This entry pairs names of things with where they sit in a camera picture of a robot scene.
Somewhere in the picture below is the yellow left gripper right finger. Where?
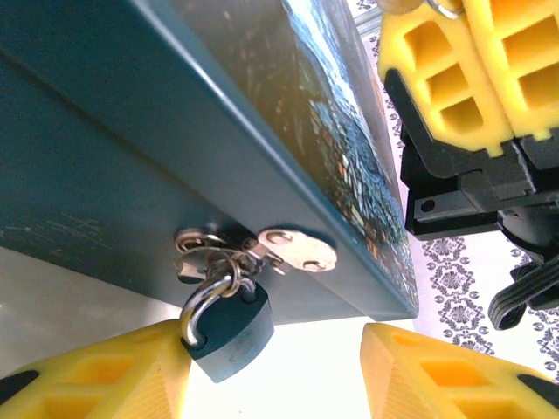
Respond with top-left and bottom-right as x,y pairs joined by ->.
361,321 -> 559,419

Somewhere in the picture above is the silver tin hasp latch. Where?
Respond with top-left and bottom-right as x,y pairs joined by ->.
173,226 -> 340,285

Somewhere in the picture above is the small dark blue padlock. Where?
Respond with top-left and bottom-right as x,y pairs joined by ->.
179,278 -> 277,386

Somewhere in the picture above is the silver key ring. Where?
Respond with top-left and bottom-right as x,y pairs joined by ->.
425,0 -> 466,21

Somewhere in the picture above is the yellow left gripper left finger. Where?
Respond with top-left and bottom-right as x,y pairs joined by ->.
0,319 -> 192,419

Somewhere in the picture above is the starry night painted tin box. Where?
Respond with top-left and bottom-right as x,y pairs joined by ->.
0,0 -> 421,327

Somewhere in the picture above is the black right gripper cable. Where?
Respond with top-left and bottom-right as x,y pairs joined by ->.
487,250 -> 559,332

